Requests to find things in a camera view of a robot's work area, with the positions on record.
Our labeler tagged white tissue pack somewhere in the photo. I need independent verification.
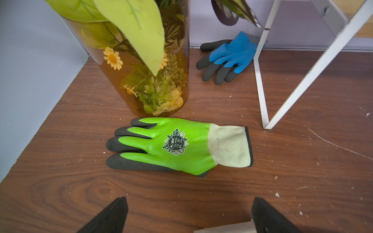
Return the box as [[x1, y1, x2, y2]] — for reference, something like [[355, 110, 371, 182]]
[[193, 221, 257, 233]]

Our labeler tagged amber glass plant vase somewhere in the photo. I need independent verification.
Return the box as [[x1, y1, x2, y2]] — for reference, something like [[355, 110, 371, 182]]
[[49, 1, 190, 117]]

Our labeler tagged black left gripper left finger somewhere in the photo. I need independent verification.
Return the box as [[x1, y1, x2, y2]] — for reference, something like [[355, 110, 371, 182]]
[[78, 197, 129, 233]]

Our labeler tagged green and black glove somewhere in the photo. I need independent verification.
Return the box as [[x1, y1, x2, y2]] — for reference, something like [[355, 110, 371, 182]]
[[106, 117, 254, 178]]

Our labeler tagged blue and grey glove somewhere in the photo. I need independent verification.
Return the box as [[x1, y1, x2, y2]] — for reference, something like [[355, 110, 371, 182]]
[[196, 31, 261, 85]]

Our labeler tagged white frame wooden shelf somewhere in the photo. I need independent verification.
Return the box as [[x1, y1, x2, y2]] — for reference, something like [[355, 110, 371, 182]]
[[253, 0, 373, 130]]

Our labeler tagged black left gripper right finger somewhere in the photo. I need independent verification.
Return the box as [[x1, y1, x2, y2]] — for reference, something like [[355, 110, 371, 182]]
[[252, 197, 302, 233]]

